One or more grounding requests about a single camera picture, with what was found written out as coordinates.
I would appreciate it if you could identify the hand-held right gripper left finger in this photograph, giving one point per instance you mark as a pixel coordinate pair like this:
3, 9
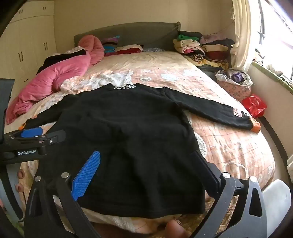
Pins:
86, 174

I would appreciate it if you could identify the floral fabric basket of clothes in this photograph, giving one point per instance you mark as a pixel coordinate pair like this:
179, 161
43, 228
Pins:
233, 87

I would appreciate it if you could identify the person's left hand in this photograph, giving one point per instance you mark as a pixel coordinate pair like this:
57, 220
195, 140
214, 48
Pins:
21, 174

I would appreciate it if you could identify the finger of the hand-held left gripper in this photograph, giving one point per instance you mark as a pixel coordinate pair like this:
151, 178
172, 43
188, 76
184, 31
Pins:
32, 132
55, 137

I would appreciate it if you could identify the cream wardrobe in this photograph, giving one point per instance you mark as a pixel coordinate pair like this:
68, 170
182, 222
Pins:
29, 34

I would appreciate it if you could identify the striped pillow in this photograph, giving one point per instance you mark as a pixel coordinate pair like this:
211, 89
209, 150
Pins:
111, 44

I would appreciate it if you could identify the red and white folded clothes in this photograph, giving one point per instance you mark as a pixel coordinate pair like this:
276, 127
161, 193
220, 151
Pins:
129, 49

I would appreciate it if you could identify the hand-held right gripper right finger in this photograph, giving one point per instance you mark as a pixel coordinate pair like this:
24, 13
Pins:
207, 171

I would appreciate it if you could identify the cream curtain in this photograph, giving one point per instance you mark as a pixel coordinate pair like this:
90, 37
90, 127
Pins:
242, 34

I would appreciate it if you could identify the grey padded headboard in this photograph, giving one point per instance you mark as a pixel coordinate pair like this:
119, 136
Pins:
146, 34

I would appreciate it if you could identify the black printed sweater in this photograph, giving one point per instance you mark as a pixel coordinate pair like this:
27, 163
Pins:
128, 141

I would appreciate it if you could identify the red plastic bag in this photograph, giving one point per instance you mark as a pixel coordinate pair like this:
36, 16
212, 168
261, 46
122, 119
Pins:
254, 105

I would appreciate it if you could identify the black garment with white trim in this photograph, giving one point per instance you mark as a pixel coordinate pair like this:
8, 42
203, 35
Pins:
57, 59

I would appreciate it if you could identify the pink duvet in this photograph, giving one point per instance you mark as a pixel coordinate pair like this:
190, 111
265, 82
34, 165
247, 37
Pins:
61, 68

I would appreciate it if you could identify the person's leg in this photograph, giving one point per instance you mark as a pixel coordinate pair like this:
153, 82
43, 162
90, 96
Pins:
175, 230

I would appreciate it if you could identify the bed with floral quilt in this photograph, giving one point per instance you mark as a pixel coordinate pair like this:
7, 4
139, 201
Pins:
160, 68

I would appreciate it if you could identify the pile of folded clothes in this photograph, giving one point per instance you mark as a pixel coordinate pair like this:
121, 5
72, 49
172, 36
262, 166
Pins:
206, 48

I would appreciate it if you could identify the window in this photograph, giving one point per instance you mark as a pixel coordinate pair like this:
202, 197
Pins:
277, 27

